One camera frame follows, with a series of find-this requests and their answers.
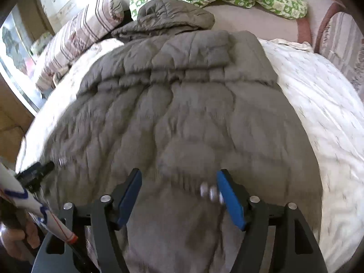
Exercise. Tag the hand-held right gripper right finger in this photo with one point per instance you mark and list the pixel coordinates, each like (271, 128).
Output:
(229, 197)

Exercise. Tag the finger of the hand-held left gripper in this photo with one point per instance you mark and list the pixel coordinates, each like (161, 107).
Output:
(32, 173)

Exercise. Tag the striped floral pillow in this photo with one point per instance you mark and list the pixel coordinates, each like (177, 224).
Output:
(79, 37)

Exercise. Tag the beige bed sheet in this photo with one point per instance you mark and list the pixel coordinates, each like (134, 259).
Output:
(256, 22)

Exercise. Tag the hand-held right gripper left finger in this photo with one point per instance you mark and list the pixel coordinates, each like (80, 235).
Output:
(130, 197)

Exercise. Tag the person's left hand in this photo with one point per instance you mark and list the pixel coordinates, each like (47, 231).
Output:
(17, 240)

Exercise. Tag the striped cushion with red trim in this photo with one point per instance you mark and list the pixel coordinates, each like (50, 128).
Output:
(341, 39)

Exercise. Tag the grey-brown quilted puffer jacket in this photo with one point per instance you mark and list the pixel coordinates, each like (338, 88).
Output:
(182, 113)

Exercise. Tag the white leaf print quilt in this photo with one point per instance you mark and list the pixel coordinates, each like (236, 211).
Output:
(312, 105)

